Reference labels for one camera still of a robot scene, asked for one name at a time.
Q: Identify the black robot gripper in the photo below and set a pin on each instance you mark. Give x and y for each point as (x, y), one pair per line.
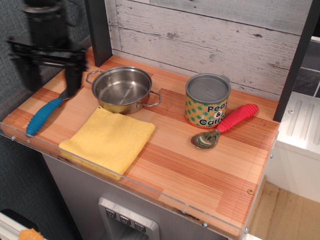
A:
(48, 44)

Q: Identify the stainless steel pot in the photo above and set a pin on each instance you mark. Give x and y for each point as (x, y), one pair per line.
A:
(123, 90)

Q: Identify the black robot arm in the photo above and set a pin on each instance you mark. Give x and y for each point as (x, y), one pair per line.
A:
(42, 6)

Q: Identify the yellow folded cloth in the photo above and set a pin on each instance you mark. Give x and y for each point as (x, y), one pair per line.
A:
(108, 140)

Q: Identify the clear acrylic edge guard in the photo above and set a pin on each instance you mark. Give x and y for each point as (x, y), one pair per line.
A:
(230, 230)

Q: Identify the grey cabinet with dispenser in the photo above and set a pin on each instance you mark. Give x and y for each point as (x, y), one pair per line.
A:
(104, 209)

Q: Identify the peas and carrots can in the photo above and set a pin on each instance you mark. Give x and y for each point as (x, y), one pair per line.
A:
(206, 99)

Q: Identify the orange black object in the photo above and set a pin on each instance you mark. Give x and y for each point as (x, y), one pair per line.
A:
(14, 226)

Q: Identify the white toy sink unit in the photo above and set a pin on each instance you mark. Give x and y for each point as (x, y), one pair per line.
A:
(294, 162)

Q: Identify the blue handled metal fork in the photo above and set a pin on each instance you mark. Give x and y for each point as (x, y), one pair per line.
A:
(42, 115)

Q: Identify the dark left vertical post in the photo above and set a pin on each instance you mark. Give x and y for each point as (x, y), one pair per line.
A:
(99, 30)

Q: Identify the red handled metal spoon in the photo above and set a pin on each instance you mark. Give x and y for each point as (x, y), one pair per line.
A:
(209, 139)

